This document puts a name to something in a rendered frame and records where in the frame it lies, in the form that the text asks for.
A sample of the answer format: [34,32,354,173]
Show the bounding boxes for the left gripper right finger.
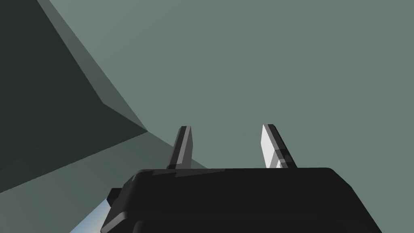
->
[260,123,298,169]

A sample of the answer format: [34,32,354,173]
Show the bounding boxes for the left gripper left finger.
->
[166,125,194,170]

